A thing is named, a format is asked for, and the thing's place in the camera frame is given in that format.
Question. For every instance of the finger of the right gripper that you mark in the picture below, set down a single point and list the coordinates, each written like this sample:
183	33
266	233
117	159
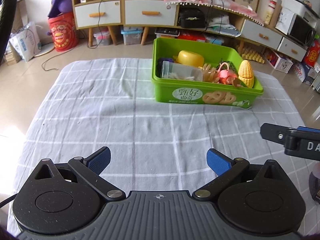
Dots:
278	134

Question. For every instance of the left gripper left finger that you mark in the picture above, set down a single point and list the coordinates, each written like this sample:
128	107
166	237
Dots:
88	170

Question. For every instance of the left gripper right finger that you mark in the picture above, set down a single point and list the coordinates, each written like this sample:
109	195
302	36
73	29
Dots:
228	172

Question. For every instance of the toy corn cob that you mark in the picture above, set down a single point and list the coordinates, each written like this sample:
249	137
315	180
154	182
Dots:
245	73

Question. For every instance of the pink rubber pig toy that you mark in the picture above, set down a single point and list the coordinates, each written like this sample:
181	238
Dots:
227	76

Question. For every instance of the beige hair claw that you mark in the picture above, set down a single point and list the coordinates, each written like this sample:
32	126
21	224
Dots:
209	74

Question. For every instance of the clear cotton swab jar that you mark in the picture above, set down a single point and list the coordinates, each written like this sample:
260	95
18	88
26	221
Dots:
171	70

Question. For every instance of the yellow toy pot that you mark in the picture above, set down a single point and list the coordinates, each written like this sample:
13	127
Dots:
189	58

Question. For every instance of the grey checked cloth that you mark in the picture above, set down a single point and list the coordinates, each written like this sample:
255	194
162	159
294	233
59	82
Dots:
156	146

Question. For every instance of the yellow egg tray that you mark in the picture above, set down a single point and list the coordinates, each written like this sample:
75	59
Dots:
251	54

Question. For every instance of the microwave oven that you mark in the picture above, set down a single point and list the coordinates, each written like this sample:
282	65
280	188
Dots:
294	26

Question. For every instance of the clear storage bin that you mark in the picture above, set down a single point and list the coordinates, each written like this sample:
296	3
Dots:
131	35

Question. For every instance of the white paper bag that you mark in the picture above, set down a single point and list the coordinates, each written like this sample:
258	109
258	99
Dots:
26	41

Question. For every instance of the red round bucket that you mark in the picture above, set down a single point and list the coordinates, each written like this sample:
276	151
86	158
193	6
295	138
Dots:
63	31

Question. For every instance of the black handbag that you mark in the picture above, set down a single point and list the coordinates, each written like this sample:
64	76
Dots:
191	18

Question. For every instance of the purple plush toy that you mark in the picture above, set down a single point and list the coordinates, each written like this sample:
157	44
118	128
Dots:
60	7

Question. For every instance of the wooden TV cabinet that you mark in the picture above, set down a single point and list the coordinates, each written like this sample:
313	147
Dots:
159	13

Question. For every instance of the pink lace cloth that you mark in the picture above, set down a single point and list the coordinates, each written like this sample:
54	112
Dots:
212	1

